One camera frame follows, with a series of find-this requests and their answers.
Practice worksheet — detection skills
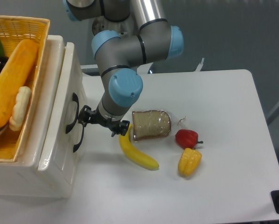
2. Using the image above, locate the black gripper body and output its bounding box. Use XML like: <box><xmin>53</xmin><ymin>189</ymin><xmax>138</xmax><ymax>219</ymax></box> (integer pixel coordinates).
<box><xmin>91</xmin><ymin>106</ymin><xmax>120</xmax><ymax>130</ymax></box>

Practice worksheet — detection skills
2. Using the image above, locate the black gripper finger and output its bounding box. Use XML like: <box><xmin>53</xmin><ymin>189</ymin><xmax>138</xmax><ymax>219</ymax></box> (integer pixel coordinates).
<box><xmin>77</xmin><ymin>105</ymin><xmax>95</xmax><ymax>127</ymax></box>
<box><xmin>110</xmin><ymin>120</ymin><xmax>130</xmax><ymax>137</ymax></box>

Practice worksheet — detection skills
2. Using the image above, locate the white top drawer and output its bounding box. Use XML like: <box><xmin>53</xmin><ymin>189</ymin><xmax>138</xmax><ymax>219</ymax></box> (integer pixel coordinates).
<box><xmin>38</xmin><ymin>42</ymin><xmax>87</xmax><ymax>187</ymax></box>

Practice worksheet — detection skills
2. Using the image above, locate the white drawer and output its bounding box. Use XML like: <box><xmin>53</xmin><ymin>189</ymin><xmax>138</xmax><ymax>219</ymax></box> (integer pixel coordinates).
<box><xmin>61</xmin><ymin>122</ymin><xmax>84</xmax><ymax>198</ymax></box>
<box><xmin>38</xmin><ymin>42</ymin><xmax>87</xmax><ymax>187</ymax></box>

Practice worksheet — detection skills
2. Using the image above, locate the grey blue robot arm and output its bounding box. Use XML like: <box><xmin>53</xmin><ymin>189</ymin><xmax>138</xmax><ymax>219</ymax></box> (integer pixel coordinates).
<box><xmin>63</xmin><ymin>0</ymin><xmax>184</xmax><ymax>135</ymax></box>

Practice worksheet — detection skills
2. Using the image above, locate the white lower drawer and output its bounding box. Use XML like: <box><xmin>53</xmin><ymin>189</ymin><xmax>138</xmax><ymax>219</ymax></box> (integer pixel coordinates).
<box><xmin>61</xmin><ymin>122</ymin><xmax>84</xmax><ymax>198</ymax></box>

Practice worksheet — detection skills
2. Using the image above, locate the white drawer cabinet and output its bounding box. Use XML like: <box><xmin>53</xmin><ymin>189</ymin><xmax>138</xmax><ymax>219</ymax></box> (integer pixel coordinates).
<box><xmin>0</xmin><ymin>35</ymin><xmax>88</xmax><ymax>199</ymax></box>

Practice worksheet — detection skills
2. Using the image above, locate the wrapped bread slice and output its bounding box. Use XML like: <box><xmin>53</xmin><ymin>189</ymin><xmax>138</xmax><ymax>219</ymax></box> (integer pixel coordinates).
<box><xmin>132</xmin><ymin>110</ymin><xmax>172</xmax><ymax>141</ymax></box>

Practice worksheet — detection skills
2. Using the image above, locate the yellow banana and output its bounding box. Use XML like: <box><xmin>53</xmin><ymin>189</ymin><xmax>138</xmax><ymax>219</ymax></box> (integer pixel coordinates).
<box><xmin>119</xmin><ymin>124</ymin><xmax>159</xmax><ymax>170</ymax></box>

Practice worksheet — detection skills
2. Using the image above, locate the red bell pepper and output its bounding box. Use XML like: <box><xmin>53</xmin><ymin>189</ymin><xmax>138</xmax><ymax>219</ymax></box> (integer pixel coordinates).
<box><xmin>175</xmin><ymin>129</ymin><xmax>203</xmax><ymax>149</ymax></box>

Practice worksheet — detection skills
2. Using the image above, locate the cream bread roll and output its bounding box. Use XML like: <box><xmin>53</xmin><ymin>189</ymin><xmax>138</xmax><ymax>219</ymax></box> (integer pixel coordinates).
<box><xmin>9</xmin><ymin>86</ymin><xmax>31</xmax><ymax>131</ymax></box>

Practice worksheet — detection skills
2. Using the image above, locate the yellow bell pepper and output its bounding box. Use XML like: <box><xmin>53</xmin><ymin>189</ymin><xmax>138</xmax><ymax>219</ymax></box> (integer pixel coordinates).
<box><xmin>178</xmin><ymin>148</ymin><xmax>202</xmax><ymax>177</ymax></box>

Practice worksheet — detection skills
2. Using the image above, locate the orange baguette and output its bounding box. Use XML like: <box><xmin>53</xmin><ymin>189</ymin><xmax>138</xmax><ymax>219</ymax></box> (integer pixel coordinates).
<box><xmin>0</xmin><ymin>39</ymin><xmax>38</xmax><ymax>128</ymax></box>

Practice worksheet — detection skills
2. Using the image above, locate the yellow wicker basket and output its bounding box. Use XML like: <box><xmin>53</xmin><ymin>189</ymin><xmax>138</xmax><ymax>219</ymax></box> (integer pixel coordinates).
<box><xmin>0</xmin><ymin>15</ymin><xmax>50</xmax><ymax>162</ymax></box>

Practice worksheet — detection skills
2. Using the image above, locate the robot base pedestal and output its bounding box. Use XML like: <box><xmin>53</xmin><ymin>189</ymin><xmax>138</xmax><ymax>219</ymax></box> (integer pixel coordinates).
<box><xmin>92</xmin><ymin>15</ymin><xmax>139</xmax><ymax>38</ymax></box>

